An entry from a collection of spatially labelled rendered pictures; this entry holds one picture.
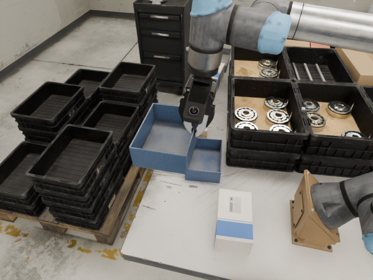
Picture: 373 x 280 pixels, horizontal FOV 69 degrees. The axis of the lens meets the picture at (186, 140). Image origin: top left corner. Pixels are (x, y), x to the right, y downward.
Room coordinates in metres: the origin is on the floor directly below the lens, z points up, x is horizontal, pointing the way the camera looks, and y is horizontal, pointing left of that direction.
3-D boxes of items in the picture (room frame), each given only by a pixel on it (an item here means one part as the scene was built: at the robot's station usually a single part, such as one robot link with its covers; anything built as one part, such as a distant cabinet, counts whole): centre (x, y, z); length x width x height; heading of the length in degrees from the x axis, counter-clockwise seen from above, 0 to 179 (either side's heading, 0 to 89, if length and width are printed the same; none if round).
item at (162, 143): (0.56, 0.05, 1.10); 0.20 x 0.15 x 0.07; 167
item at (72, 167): (1.00, 0.61, 0.37); 0.40 x 0.30 x 0.45; 167
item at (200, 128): (0.57, -0.04, 1.16); 0.06 x 0.03 x 0.09; 166
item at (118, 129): (1.40, 0.52, 0.31); 0.40 x 0.30 x 0.34; 167
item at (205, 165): (0.82, -0.08, 0.74); 0.20 x 0.15 x 0.07; 173
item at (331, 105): (1.04, -0.73, 0.86); 0.10 x 0.10 x 0.01
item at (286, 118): (0.97, -0.42, 0.86); 0.10 x 0.10 x 0.01
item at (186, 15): (2.70, 0.17, 0.45); 0.60 x 0.45 x 0.90; 167
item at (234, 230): (0.51, -0.17, 0.74); 0.20 x 0.12 x 0.09; 172
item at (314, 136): (0.94, -0.64, 0.92); 0.40 x 0.30 x 0.02; 173
